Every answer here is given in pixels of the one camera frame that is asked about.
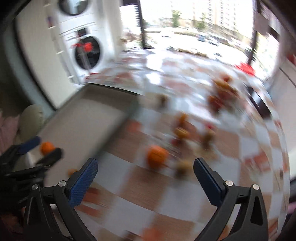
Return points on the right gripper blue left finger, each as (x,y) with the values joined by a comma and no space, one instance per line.
(81,182)

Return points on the white upper dryer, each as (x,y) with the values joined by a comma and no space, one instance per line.
(68,15)

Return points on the clear glass fruit bowl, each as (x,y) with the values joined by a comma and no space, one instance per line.
(223,96)

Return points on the white washing machine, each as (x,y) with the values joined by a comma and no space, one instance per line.
(87,47)

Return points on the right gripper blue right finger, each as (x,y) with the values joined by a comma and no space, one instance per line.
(251,222)

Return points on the large orange fruit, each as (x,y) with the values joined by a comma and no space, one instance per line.
(46,148)

